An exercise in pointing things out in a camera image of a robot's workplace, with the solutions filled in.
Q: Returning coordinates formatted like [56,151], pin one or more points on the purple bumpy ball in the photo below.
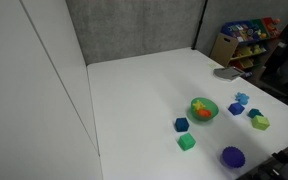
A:
[233,157]

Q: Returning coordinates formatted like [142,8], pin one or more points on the green bowl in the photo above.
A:
[211,105]

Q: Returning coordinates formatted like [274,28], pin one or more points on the dark blue foam cube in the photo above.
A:
[182,124]

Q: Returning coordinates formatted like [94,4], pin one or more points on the yellow star toy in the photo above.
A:
[198,105]

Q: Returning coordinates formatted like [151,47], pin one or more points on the orange rubber toy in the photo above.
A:
[204,113]

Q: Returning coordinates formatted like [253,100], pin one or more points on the grey flat tray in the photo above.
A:
[228,73]

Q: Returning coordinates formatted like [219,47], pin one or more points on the wooden toy shelf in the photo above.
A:
[222,48]

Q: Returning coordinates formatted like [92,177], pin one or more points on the dark blue block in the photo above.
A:
[236,108]

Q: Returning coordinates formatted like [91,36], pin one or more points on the light blue star toy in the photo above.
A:
[242,98]

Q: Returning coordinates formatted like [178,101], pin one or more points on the yellow toy bin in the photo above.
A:
[245,51]

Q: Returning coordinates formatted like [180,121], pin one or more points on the blue toy bin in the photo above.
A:
[235,30]

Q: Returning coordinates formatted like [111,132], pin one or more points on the teal foam block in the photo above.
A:
[254,113]

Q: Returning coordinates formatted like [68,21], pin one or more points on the lime green foam cube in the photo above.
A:
[260,122]

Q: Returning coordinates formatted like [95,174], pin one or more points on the green toy bin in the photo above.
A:
[258,26]

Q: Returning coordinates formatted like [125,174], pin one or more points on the red toy bin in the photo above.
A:
[270,26]

